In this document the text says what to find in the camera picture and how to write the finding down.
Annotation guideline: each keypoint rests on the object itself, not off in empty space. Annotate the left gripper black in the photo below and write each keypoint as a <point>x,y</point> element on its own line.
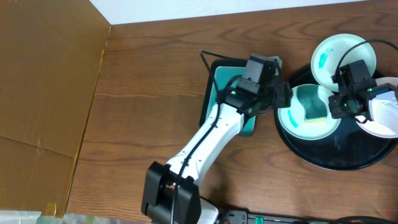
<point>282,94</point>

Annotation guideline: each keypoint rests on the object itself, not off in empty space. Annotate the green and yellow sponge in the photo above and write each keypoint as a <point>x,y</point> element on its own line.
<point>314,107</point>

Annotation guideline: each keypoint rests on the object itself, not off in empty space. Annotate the mint plate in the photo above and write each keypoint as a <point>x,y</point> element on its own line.
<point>327,55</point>
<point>292,118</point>

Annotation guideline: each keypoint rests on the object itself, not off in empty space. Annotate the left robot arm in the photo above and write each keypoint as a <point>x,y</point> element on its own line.
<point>171,190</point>

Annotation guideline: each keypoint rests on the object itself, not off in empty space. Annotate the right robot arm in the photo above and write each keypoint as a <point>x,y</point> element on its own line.
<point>362,99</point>

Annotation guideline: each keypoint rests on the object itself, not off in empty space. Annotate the black rectangular sponge tray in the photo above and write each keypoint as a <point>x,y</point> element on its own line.
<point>226,87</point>

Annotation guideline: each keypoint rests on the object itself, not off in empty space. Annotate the round black tray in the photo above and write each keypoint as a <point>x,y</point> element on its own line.
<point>348,147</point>

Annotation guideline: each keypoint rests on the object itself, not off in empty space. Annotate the white plate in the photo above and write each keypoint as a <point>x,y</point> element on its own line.
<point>381,129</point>

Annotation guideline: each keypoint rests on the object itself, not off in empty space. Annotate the brown cardboard panel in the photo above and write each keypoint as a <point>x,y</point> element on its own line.
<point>51,54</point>

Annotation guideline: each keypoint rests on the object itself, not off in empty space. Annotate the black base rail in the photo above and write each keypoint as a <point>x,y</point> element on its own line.
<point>247,217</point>

